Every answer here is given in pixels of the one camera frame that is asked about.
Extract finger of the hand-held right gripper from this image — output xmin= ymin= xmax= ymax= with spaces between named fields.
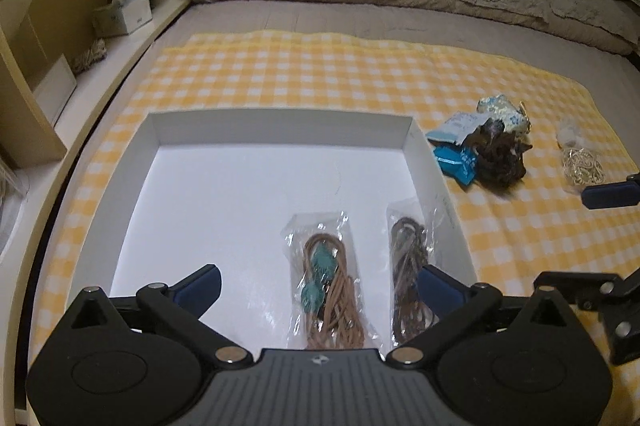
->
xmin=532 ymin=268 xmax=640 ymax=367
xmin=581 ymin=173 xmax=640 ymax=211

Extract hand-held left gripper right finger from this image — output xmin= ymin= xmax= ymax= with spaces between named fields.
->
xmin=387 ymin=263 xmax=582 ymax=369

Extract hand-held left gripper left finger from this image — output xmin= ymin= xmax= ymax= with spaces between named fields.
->
xmin=64 ymin=263 xmax=249 ymax=367

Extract clear bag of gold chain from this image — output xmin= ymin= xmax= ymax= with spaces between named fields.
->
xmin=556 ymin=117 xmax=607 ymax=193

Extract bagged dark brown cords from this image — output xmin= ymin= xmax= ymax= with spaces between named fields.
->
xmin=386 ymin=200 xmax=447 ymax=354

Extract white cardboard box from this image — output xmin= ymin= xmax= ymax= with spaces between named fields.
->
xmin=75 ymin=111 xmax=478 ymax=353

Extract bagged tan cords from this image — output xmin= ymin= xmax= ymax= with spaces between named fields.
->
xmin=280 ymin=210 xmax=369 ymax=352

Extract teal packet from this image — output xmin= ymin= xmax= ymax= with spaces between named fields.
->
xmin=432 ymin=143 xmax=482 ymax=189

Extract blue floral brocade drawstring pouch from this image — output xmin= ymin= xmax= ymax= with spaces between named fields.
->
xmin=475 ymin=96 xmax=531 ymax=137

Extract dark brown braided bundle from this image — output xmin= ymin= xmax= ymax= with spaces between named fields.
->
xmin=467 ymin=118 xmax=532 ymax=193

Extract white and blue packet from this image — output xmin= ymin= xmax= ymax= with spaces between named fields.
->
xmin=426 ymin=113 xmax=488 ymax=145

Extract yellow checkered blanket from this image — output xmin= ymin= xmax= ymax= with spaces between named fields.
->
xmin=30 ymin=30 xmax=640 ymax=426

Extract flat white box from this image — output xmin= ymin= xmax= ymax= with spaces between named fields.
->
xmin=27 ymin=53 xmax=79 ymax=125

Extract white tissue box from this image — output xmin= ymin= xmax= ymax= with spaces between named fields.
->
xmin=91 ymin=0 xmax=153 ymax=38

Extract grey bed sheet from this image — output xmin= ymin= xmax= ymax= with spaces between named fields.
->
xmin=159 ymin=0 xmax=640 ymax=79

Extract wooden bedside shelf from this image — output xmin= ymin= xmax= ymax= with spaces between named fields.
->
xmin=0 ymin=0 xmax=215 ymax=412

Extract beige rope bundle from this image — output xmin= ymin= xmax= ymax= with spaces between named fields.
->
xmin=70 ymin=38 xmax=109 ymax=74

